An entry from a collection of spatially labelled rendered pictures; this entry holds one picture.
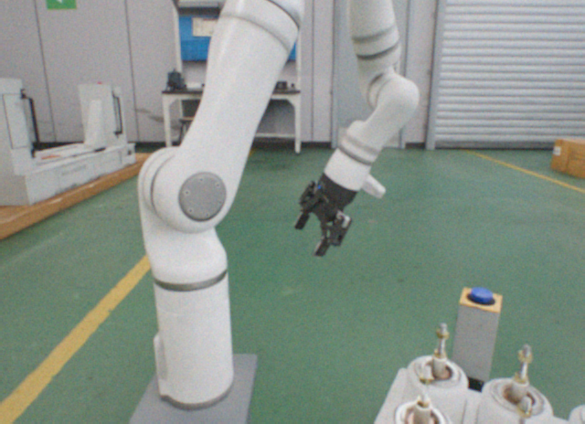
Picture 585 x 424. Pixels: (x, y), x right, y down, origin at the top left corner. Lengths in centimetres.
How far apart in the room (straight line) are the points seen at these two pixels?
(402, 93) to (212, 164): 35
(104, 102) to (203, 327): 343
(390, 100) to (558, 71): 565
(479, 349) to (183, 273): 59
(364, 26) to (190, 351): 50
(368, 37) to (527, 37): 548
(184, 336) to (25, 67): 619
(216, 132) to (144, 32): 541
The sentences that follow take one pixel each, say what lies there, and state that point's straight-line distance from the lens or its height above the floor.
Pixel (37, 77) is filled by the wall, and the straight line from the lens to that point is 648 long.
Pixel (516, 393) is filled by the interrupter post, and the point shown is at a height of 27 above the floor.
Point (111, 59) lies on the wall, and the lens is 598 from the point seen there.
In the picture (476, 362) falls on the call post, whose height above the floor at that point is 20.
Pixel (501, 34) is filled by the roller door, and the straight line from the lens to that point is 592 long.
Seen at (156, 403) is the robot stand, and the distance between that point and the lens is 60.
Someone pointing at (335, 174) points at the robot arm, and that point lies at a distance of 69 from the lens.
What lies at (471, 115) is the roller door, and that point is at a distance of 576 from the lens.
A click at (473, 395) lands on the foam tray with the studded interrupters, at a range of 83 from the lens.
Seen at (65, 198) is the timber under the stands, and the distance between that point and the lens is 286.
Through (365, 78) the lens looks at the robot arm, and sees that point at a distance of 69.
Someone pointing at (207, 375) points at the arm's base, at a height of 35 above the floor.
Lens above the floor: 69
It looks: 15 degrees down
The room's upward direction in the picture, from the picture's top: straight up
